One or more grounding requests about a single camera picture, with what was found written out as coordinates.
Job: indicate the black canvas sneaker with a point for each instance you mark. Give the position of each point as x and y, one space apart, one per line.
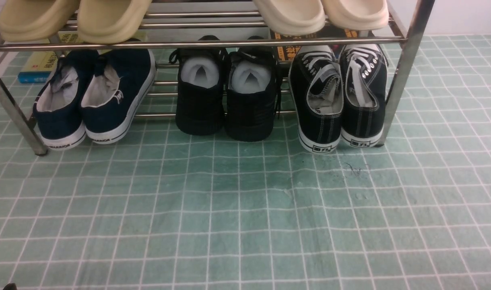
315 85
364 74

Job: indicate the silver metal shoe rack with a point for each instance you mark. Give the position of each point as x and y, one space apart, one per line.
410 43

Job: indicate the left black mesh sneaker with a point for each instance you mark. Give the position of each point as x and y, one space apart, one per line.
200 85

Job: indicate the black mesh sneaker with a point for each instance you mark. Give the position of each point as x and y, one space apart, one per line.
200 85
254 93

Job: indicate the right black mesh sneaker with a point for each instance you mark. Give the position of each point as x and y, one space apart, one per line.
254 93

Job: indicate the black and orange book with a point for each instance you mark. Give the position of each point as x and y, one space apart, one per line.
287 53

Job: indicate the green checkered floor cloth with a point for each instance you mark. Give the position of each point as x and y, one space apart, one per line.
164 210

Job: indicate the left cream foam slipper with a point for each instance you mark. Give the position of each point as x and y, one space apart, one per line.
292 17

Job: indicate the cream foam slipper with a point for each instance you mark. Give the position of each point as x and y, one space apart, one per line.
357 15
292 17

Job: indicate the right navy canvas shoe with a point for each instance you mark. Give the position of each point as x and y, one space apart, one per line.
121 79

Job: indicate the navy canvas shoe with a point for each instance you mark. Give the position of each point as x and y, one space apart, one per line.
56 109
121 79

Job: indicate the right cream foam slipper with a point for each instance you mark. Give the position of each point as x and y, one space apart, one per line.
357 15

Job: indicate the beige foam slipper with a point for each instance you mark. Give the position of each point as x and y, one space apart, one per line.
110 21
32 20

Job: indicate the left navy canvas shoe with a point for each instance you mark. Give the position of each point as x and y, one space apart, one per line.
56 109

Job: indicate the yellow and blue book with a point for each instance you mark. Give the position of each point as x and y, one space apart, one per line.
41 64

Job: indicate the left beige foam slipper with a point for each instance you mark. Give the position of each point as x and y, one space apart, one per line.
32 20

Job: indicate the black object at corner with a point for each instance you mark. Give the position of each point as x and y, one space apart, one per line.
10 286

